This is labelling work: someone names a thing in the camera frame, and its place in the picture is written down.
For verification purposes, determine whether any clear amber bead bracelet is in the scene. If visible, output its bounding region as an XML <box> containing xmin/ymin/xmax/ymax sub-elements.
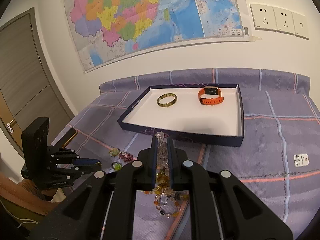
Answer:
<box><xmin>144</xmin><ymin>130</ymin><xmax>189</xmax><ymax>219</ymax></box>

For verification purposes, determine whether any olive green bangle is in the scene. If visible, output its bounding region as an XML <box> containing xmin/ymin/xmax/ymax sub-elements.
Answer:
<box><xmin>157</xmin><ymin>93</ymin><xmax>178</xmax><ymax>108</ymax></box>

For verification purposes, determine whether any orange smart watch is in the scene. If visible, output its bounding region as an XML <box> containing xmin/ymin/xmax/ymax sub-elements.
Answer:
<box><xmin>198</xmin><ymin>86</ymin><xmax>224</xmax><ymax>106</ymax></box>

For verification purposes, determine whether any person left hand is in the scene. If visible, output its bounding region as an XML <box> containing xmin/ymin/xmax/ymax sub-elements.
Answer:
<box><xmin>18</xmin><ymin>179</ymin><xmax>57</xmax><ymax>201</ymax></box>

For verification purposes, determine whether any grey wooden door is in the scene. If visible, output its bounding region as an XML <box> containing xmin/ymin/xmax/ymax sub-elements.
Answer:
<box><xmin>1</xmin><ymin>8</ymin><xmax>74</xmax><ymax>153</ymax></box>

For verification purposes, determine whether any purple plaid bedsheet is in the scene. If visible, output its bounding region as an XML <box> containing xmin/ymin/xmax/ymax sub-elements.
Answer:
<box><xmin>67</xmin><ymin>68</ymin><xmax>319</xmax><ymax>239</ymax></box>

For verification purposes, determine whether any white fabric label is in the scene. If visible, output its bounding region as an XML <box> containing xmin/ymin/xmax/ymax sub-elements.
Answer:
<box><xmin>294</xmin><ymin>153</ymin><xmax>309</xmax><ymax>167</ymax></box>

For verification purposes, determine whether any dark purple tray box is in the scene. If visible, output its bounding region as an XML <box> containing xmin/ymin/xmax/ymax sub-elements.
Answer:
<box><xmin>118</xmin><ymin>83</ymin><xmax>244</xmax><ymax>147</ymax></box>

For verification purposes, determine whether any colourful wall map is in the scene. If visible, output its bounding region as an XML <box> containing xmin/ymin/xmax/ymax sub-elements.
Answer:
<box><xmin>63</xmin><ymin>0</ymin><xmax>250</xmax><ymax>72</ymax></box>

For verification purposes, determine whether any white wall socket panel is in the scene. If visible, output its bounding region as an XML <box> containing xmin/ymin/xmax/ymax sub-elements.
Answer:
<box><xmin>250</xmin><ymin>4</ymin><xmax>309</xmax><ymax>40</ymax></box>

